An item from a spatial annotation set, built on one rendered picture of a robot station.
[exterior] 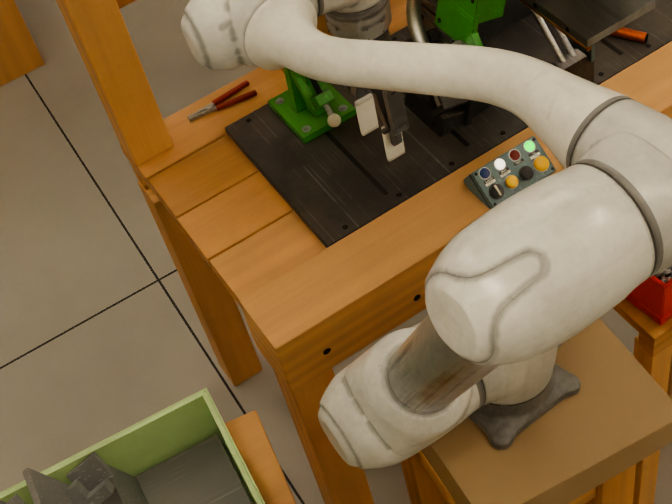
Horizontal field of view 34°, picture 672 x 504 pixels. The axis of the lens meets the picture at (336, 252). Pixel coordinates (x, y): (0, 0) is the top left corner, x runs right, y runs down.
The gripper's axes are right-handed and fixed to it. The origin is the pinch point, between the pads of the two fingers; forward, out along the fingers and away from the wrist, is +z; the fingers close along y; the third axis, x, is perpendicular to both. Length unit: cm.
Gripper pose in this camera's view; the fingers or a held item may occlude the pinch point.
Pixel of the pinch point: (380, 129)
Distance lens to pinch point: 169.7
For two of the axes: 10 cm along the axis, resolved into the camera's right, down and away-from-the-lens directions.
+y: 5.3, 6.0, -6.0
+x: 8.3, -5.1, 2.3
